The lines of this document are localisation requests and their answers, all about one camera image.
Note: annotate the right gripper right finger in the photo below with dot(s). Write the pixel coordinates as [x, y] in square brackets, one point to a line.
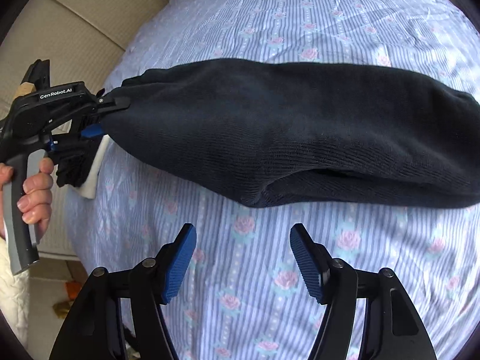
[392, 327]

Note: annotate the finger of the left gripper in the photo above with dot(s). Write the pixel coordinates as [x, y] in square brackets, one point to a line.
[107, 104]
[92, 131]

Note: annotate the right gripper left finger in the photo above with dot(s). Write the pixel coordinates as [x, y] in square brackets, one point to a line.
[93, 328]

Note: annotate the black pants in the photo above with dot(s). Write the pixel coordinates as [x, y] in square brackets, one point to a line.
[273, 134]

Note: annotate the white sleeve forearm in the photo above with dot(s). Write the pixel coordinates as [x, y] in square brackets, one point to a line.
[15, 297]

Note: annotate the left hand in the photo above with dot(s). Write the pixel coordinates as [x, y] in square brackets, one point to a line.
[35, 205]

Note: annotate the blue floral bed sheet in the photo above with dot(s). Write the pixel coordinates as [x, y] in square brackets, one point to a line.
[243, 296]

